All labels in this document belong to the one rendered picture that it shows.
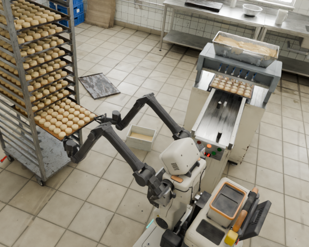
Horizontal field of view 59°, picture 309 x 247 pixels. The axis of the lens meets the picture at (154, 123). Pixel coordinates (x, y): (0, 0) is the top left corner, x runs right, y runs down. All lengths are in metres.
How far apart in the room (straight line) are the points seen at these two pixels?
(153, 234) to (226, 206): 0.73
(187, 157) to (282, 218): 1.63
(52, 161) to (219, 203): 1.74
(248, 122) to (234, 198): 1.23
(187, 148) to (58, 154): 1.63
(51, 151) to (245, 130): 1.95
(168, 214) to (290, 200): 1.63
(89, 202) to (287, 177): 2.14
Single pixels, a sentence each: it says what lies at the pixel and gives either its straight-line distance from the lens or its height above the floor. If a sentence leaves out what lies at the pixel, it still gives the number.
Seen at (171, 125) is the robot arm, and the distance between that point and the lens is 1.85.
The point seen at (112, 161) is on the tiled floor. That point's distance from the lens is 3.00.
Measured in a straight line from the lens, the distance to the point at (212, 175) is 2.38.
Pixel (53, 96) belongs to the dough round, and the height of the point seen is 0.88.
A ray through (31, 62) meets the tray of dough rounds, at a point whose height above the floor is 1.24.
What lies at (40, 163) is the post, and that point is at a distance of 2.56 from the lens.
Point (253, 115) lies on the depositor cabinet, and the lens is 2.78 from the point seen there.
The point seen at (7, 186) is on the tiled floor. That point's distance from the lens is 2.96.
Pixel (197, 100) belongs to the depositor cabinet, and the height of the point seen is 0.71.
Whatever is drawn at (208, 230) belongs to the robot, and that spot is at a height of 0.81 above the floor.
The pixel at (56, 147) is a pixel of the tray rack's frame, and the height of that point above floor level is 0.15.
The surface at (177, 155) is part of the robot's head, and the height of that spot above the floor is 1.13.
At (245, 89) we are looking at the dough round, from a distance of 2.80.
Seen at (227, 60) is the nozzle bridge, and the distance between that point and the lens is 2.59.
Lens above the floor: 2.21
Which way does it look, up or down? 39 degrees down
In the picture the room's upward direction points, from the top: 8 degrees clockwise
